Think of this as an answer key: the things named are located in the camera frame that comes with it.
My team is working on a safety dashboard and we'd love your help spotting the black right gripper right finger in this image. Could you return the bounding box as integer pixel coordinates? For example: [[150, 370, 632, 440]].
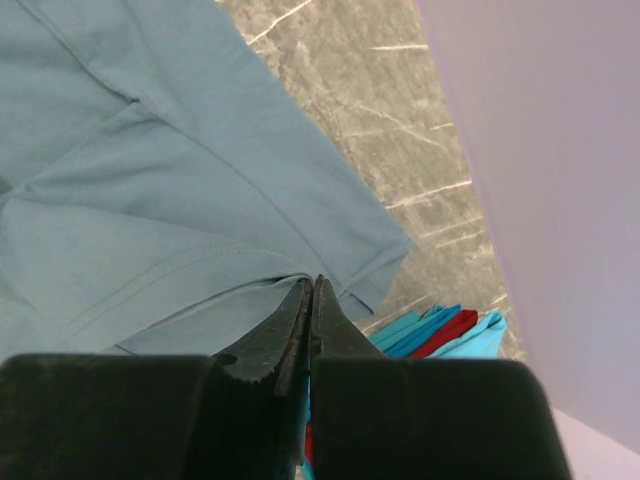
[[309, 276, 388, 373]]

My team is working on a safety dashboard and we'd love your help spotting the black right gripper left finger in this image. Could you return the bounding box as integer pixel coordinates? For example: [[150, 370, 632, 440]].
[[214, 279, 311, 396]]

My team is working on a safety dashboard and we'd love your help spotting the grey-blue t-shirt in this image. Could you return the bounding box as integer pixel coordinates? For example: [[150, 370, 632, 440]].
[[1, 1, 412, 357]]

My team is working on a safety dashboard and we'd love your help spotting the teal folded t-shirt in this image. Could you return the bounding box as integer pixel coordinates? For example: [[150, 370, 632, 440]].
[[369, 305, 462, 358]]

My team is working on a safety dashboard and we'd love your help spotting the red folded t-shirt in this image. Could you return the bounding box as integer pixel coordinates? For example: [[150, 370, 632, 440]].
[[303, 309, 480, 464]]

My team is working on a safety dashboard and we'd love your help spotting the light blue folded t-shirt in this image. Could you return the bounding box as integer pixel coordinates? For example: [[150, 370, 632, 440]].
[[297, 308, 509, 480]]

